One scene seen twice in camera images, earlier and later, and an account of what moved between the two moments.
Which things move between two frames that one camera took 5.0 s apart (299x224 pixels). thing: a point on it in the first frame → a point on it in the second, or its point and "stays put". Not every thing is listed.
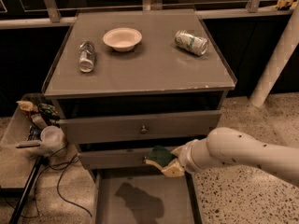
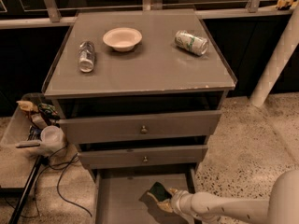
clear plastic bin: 34,131 stays put
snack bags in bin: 39,115 stays put
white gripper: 188,155 → 178,200
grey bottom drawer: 144,196 stays put
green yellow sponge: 159,156 → 156,193
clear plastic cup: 52,138 stays put
